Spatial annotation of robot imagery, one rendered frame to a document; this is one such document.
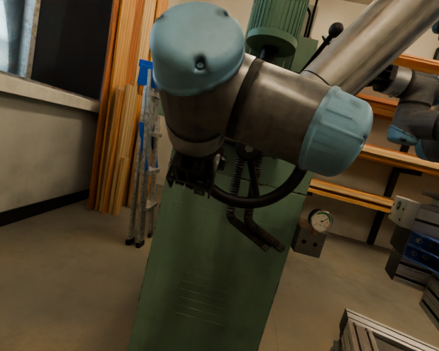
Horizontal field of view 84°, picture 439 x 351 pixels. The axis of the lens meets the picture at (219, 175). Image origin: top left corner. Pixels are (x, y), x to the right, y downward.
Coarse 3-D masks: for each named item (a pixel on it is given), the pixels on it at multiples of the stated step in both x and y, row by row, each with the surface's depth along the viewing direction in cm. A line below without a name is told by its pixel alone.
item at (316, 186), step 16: (400, 64) 248; (416, 64) 240; (432, 64) 233; (368, 96) 240; (384, 112) 253; (368, 144) 252; (384, 160) 248; (400, 160) 247; (416, 160) 248; (320, 192) 260; (336, 192) 267; (352, 192) 258; (368, 192) 286; (384, 192) 300; (384, 208) 254; (368, 240) 306
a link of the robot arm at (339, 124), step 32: (256, 64) 20; (256, 96) 19; (288, 96) 19; (320, 96) 19; (352, 96) 20; (256, 128) 20; (288, 128) 19; (320, 128) 19; (352, 128) 19; (288, 160) 22; (320, 160) 20; (352, 160) 20
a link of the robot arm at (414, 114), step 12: (396, 108) 68; (408, 108) 65; (420, 108) 64; (396, 120) 67; (408, 120) 64; (420, 120) 62; (432, 120) 60; (396, 132) 66; (408, 132) 65; (420, 132) 63; (408, 144) 67
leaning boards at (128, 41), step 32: (128, 0) 182; (160, 0) 232; (128, 32) 191; (128, 64) 206; (128, 96) 187; (128, 128) 197; (96, 160) 190; (128, 160) 197; (96, 192) 199; (128, 192) 237
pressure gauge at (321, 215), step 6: (312, 210) 71; (318, 210) 69; (324, 210) 69; (312, 216) 68; (318, 216) 69; (324, 216) 68; (330, 216) 68; (312, 222) 69; (318, 222) 69; (324, 222) 69; (330, 222) 69; (312, 228) 72; (318, 228) 69; (324, 228) 69
